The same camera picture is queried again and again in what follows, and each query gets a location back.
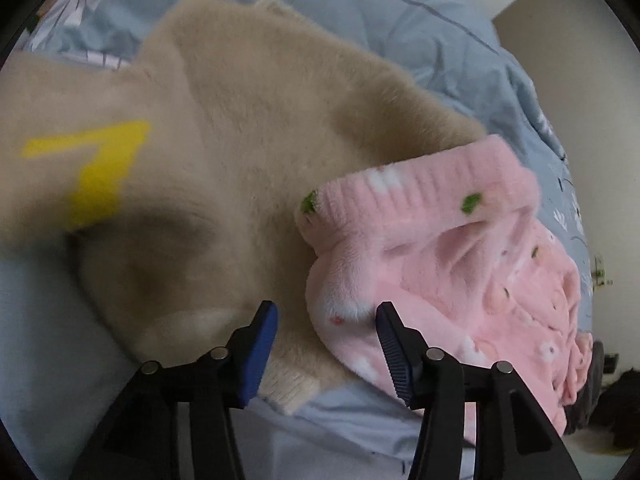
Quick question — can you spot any dark grey folded garment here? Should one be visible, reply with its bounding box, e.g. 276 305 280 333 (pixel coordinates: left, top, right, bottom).
564 340 605 434

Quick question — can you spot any grey-blue floral duvet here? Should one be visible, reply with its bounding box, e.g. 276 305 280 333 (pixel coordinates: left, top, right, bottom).
1 0 592 479

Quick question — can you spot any pink fleece floral garment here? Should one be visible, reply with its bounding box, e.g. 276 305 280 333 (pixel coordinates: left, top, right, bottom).
296 136 592 431

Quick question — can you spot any beige fuzzy sweater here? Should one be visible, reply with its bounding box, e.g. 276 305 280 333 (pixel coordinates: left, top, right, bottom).
1 0 486 413

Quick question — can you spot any black clothes pile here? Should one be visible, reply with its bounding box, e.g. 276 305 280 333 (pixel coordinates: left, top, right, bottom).
590 368 639 450

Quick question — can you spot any wall power socket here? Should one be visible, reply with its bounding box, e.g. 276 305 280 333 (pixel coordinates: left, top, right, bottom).
591 254 614 292

